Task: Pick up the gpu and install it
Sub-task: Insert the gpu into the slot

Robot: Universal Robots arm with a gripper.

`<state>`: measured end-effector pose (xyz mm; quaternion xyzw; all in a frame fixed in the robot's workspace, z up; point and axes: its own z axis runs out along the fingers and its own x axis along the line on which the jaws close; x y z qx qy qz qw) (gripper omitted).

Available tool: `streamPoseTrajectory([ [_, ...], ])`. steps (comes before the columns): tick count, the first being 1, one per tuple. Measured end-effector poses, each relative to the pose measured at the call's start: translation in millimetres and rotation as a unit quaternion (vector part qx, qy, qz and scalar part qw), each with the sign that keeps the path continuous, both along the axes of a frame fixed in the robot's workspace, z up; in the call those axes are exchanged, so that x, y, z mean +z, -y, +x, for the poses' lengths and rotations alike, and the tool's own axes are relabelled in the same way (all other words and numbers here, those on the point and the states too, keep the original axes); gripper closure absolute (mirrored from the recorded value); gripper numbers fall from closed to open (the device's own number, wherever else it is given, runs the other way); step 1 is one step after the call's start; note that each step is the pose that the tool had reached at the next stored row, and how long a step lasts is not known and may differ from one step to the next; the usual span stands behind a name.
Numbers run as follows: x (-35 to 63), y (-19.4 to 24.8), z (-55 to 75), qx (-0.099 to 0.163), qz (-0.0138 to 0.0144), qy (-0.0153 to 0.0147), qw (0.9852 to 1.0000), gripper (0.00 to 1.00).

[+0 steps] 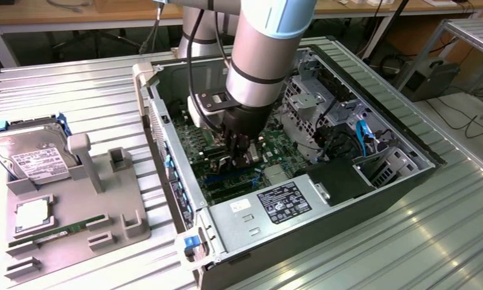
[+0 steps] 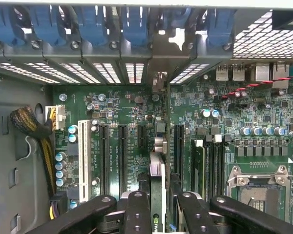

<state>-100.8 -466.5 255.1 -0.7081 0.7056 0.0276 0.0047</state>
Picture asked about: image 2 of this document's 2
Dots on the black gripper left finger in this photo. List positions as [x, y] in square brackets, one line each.
[136, 214]

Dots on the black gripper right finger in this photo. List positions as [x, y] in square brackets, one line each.
[197, 214]

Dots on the installed RAM stick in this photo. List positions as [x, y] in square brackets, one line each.
[198, 170]

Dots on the long black expansion slot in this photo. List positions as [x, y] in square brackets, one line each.
[123, 158]
[179, 146]
[104, 158]

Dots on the CPU socket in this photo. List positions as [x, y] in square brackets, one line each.
[258, 195]

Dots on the white expansion slot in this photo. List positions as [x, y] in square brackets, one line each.
[85, 158]

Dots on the short black expansion slot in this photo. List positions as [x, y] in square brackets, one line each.
[141, 136]

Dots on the green motherboard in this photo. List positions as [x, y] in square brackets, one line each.
[127, 102]

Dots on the white power connector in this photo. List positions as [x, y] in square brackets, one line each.
[58, 117]

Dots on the open grey PC case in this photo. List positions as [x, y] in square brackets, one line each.
[14, 97]

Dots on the blue card retention clip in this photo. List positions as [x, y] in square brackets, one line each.
[134, 24]
[219, 26]
[5, 24]
[91, 24]
[47, 24]

